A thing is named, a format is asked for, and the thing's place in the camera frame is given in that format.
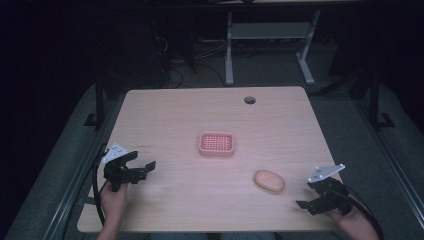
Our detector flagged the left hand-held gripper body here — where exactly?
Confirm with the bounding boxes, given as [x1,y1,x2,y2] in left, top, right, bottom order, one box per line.
[102,143,148,193]

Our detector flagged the white metal desk frame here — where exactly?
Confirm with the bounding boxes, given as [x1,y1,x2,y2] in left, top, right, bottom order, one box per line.
[224,9,322,87]

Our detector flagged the black cable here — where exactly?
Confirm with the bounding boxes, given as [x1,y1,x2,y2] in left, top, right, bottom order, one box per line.
[343,184,385,240]
[92,143,111,228]

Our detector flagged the pink soap dish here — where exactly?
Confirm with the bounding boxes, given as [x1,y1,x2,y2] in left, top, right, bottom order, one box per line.
[198,131,236,158]

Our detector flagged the person's left hand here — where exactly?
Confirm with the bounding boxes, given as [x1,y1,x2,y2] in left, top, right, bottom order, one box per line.
[99,181,130,232]

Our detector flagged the floor cables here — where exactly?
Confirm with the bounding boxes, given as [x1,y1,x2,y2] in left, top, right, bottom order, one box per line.
[151,31,231,89]

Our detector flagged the black metal stand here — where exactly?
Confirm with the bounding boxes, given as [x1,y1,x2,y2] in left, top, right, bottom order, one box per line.
[366,64,397,132]
[83,64,108,132]

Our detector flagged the person's right hand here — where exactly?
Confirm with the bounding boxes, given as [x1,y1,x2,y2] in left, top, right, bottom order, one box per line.
[326,199,372,236]

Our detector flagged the orange soap bar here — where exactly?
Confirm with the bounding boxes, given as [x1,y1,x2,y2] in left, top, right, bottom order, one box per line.
[253,169,286,194]

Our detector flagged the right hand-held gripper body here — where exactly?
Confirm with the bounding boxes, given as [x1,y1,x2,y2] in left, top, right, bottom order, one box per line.
[307,163,353,216]

